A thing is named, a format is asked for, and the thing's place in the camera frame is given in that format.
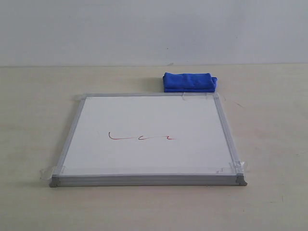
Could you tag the blue cloth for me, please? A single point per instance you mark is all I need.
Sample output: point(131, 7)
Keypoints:
point(189, 82)

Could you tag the clear tape back right edge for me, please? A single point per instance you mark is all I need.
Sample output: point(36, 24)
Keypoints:
point(199, 96)

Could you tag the clear tape front right corner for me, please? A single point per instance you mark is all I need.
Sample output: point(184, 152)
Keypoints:
point(234, 168)

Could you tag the white board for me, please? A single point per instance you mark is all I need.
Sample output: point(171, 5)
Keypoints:
point(147, 140)

